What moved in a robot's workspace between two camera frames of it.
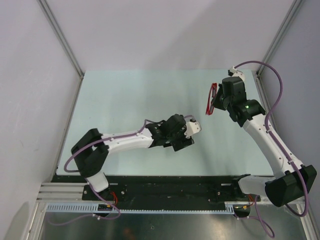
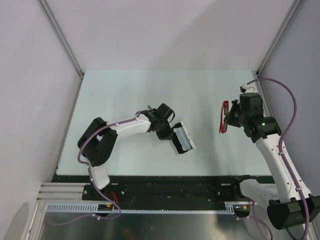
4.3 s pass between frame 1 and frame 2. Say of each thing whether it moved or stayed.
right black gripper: moved
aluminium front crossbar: stayed
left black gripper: moved
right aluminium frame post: stayed
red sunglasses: moved
